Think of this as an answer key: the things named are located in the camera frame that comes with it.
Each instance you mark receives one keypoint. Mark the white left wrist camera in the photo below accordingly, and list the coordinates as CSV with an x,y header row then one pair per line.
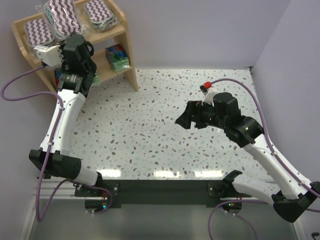
x,y
50,55

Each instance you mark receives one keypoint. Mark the purple wavy sponge pack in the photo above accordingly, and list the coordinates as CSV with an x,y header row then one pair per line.
x,y
63,18
100,16
38,33

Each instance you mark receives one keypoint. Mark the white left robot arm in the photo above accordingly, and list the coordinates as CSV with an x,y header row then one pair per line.
x,y
53,156

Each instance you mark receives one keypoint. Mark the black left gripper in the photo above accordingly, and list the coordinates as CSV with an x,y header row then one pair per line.
x,y
90,75

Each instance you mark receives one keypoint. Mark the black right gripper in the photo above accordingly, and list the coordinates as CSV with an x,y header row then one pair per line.
x,y
195,114

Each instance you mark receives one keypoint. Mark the aluminium frame rail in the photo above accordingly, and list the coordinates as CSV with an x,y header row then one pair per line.
x,y
66,190

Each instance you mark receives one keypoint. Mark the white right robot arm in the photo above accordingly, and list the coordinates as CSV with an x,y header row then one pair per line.
x,y
291,194

